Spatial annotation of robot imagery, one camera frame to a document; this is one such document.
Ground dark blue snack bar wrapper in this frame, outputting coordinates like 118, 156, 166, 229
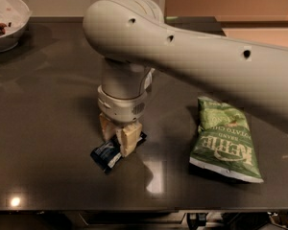
89, 131, 148, 174

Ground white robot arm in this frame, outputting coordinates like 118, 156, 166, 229
83, 0, 288, 134

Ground green potato chips bag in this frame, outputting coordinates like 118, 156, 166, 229
189, 96, 263, 183

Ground clear plastic water bottle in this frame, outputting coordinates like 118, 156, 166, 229
144, 68, 155, 90

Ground white bowl with food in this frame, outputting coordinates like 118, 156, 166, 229
0, 0, 32, 52

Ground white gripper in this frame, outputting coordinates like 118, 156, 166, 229
98, 86, 148, 157

